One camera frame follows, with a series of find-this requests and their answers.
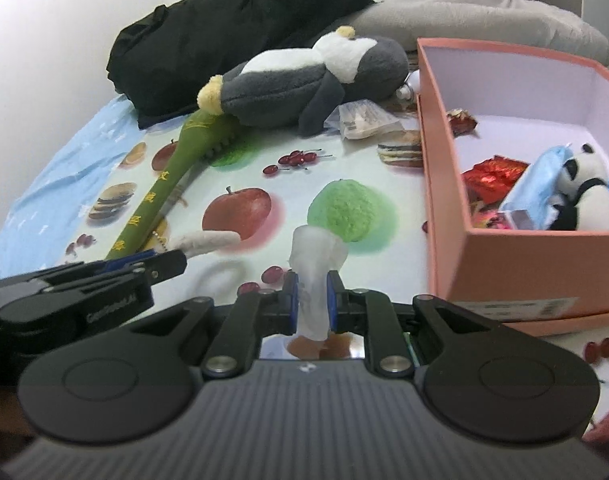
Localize red foil tea packet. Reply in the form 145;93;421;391
462;155;528;204

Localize clear plastic snack bag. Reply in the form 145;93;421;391
324;100;403;141

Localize small red candy wrapper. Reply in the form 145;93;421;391
447;108;477;138

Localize blue face mask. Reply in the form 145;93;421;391
499;145;573;230

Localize small panda plush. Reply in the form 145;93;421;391
549;143;609;232

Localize light blue bed sheet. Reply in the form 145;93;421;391
0;96;143;279

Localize fruit print table mat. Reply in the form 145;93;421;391
58;94;609;446

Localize green massage stick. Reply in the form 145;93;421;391
105;110;244;261

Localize black jacket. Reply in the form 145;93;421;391
106;0;372;129

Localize grey white penguin plush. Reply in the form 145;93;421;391
197;25;409;136

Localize white round bottle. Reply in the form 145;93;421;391
396;70;421;101

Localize pink cardboard box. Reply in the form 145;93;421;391
417;38;609;335

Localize grey quilt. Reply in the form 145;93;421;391
351;0;609;66

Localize white beaded bracelet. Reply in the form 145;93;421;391
151;228;244;261

